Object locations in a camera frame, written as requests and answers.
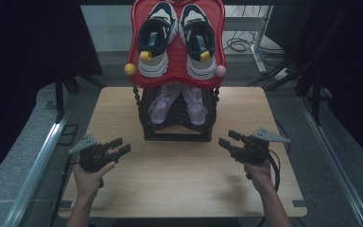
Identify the black metal stand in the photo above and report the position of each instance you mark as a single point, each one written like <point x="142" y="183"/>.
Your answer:
<point x="59" y="94"/>
<point x="316" y="94"/>

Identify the navy and beige sneaker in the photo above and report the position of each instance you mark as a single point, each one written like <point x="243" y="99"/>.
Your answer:
<point x="156" y="38"/>
<point x="198" y="41"/>

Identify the purple sandal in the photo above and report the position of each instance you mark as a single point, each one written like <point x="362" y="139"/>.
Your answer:
<point x="195" y="107"/>
<point x="162" y="104"/>

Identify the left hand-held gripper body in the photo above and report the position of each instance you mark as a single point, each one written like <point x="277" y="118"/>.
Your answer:
<point x="93" y="156"/>

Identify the white metal desk leg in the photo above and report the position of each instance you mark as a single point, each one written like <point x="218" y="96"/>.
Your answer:
<point x="260" y="41"/>

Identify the aluminium rail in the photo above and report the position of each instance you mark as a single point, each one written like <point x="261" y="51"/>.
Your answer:
<point x="34" y="176"/>
<point x="334" y="164"/>

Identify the red and black shoe rack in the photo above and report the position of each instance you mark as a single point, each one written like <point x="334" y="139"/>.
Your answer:
<point x="176" y="78"/>

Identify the person's right hand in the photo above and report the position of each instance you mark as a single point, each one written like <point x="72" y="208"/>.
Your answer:
<point x="258" y="175"/>

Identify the black curtain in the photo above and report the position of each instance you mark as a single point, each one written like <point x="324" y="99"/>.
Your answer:
<point x="353" y="78"/>
<point x="19" y="63"/>

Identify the white power strip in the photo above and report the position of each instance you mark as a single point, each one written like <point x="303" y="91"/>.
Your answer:
<point x="281" y="74"/>

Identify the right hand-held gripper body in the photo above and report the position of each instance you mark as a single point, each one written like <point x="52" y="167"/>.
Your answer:
<point x="253" y="151"/>

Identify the person's left hand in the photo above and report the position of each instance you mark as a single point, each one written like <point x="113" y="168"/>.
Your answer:
<point x="89" y="181"/>

